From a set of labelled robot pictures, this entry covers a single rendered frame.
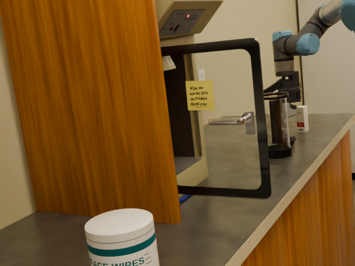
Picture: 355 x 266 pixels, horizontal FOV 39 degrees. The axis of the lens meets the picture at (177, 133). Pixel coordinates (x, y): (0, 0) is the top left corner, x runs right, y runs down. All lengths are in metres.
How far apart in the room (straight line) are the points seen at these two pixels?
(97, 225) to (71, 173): 0.51
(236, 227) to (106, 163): 0.39
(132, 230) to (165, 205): 0.40
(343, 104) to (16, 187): 3.26
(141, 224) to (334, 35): 3.54
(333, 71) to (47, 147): 3.20
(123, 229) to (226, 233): 0.37
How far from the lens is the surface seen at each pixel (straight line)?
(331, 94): 4.37
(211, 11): 1.54
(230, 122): 1.19
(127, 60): 1.26
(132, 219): 0.95
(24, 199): 1.60
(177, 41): 1.51
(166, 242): 1.21
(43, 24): 1.42
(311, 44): 1.83
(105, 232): 0.92
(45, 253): 1.28
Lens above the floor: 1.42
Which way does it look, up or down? 11 degrees down
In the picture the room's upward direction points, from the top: 7 degrees counter-clockwise
